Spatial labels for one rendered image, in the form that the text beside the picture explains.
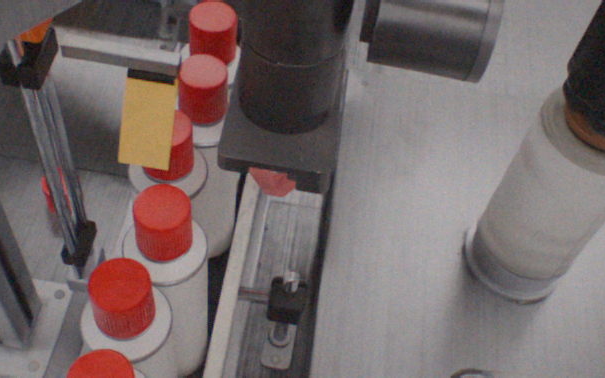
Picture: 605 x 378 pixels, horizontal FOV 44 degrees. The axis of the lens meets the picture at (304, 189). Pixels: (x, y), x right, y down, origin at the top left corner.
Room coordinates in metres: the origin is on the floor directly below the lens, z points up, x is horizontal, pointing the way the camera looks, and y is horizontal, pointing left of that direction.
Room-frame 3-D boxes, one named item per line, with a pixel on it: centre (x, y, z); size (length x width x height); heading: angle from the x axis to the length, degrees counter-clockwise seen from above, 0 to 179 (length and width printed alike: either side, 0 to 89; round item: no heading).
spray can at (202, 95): (0.33, 0.08, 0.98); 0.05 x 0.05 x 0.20
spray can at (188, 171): (0.28, 0.09, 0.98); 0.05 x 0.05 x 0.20
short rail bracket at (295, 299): (0.27, 0.00, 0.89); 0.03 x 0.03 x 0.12; 1
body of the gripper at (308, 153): (0.30, 0.02, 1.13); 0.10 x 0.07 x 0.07; 1
